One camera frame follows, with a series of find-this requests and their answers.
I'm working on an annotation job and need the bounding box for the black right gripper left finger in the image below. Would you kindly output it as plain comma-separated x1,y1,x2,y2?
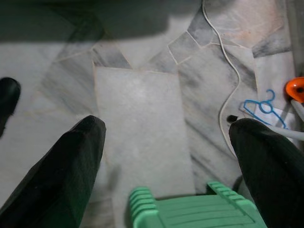
0,114,107,228

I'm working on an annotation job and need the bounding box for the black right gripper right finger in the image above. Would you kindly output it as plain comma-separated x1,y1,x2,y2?
228,118,304,228

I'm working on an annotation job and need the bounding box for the dark green leather sofa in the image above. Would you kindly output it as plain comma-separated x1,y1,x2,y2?
0,0,203,46

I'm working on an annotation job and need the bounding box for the blue clothes hanger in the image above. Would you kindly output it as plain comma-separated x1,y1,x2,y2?
243,89,288,130

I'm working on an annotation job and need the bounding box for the orange plastic object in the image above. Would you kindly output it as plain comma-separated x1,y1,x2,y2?
285,76,304,104

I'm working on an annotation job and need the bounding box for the green plastic stool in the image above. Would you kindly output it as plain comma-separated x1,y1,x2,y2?
128,181,268,228

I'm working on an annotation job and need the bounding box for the black robot foot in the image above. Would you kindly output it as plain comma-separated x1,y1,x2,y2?
0,76,22,139

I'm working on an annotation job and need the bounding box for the thin white cable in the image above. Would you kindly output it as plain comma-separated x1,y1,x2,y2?
201,0,241,155

